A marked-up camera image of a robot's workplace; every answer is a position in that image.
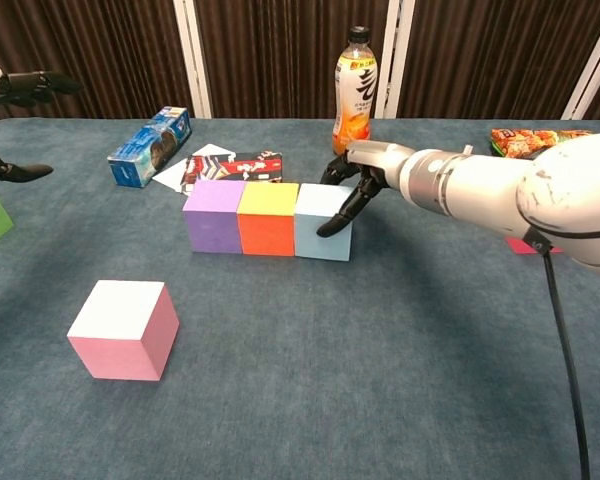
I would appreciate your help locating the orange drink bottle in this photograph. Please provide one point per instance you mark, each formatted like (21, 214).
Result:
(352, 100)

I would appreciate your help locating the red foam cube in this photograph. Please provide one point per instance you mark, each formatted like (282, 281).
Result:
(522, 246)

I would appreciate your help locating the blue grey felt table cover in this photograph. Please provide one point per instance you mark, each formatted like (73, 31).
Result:
(330, 325)

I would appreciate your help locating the white partition post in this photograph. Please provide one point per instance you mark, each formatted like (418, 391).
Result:
(395, 60)
(192, 60)
(592, 75)

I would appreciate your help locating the red black card packet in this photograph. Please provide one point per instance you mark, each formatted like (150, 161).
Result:
(230, 167)

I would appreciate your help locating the blue biscuit box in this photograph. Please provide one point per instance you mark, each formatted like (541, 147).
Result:
(145, 150)

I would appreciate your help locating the orange cube with yellow face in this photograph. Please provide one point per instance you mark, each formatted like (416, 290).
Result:
(266, 235)

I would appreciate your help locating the pink cube with white face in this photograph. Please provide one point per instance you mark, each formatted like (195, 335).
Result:
(120, 345)

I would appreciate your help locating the light blue foam cube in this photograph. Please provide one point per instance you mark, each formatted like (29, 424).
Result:
(310, 235)

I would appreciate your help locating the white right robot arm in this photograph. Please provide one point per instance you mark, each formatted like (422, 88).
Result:
(555, 190)

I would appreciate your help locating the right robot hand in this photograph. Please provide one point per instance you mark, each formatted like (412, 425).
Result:
(380, 157)

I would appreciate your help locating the orange green snack bag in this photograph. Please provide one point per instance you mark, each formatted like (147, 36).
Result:
(517, 142)

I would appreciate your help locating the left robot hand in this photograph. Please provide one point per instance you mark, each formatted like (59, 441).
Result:
(30, 85)

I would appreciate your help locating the purple foam cube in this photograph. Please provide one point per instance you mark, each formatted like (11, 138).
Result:
(212, 225)

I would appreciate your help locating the white paper sheet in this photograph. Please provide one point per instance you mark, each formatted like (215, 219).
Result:
(169, 176)

